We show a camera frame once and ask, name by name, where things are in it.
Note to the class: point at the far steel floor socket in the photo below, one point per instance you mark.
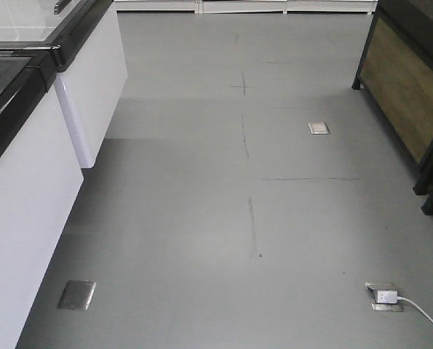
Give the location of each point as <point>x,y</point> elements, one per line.
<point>318,128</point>

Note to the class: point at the open steel floor socket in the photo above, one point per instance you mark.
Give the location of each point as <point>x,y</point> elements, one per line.
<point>370,286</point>

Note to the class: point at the white chest freezer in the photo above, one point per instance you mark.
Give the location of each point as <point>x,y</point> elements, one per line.
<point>40,178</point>
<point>84,41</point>

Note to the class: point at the white shelf base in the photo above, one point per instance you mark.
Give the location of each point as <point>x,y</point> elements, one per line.
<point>230,7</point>

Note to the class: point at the near white chest freezer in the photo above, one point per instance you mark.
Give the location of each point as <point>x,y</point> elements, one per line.
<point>40,178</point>

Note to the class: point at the far white chest freezer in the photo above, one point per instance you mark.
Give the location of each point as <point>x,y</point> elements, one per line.
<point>84,41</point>

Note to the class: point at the closed steel floor socket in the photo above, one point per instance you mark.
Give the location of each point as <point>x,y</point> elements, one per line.
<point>77,295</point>

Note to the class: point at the white power adapter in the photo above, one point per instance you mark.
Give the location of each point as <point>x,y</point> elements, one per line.
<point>385,296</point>

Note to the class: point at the far black wooden display stand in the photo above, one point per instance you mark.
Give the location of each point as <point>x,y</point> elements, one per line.
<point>396,68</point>

